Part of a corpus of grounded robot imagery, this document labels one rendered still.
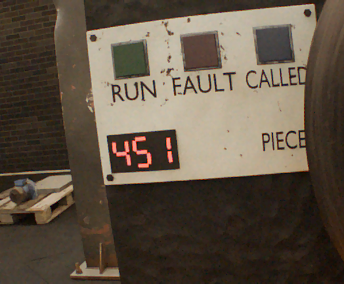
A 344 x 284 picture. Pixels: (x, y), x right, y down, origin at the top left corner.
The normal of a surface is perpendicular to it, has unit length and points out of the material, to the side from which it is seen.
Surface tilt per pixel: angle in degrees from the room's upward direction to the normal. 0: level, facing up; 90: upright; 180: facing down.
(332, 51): 90
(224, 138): 90
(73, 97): 90
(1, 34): 90
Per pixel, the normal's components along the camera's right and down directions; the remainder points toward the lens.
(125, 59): -0.22, 0.16
